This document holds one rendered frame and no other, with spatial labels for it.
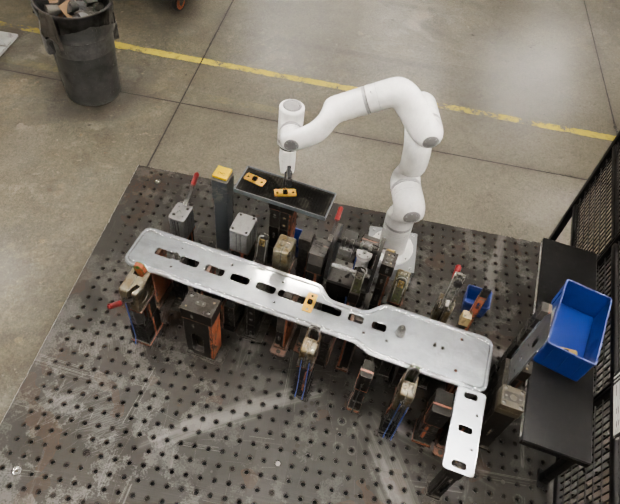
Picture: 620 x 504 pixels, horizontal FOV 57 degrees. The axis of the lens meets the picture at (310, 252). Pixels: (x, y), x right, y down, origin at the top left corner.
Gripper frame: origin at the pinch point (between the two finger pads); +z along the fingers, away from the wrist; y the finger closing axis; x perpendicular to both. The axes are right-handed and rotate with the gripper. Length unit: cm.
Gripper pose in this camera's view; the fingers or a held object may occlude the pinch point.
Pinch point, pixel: (286, 175)
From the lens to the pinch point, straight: 213.2
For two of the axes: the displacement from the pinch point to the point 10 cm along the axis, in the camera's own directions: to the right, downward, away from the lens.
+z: -0.9, 6.1, 7.8
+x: 9.9, -0.2, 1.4
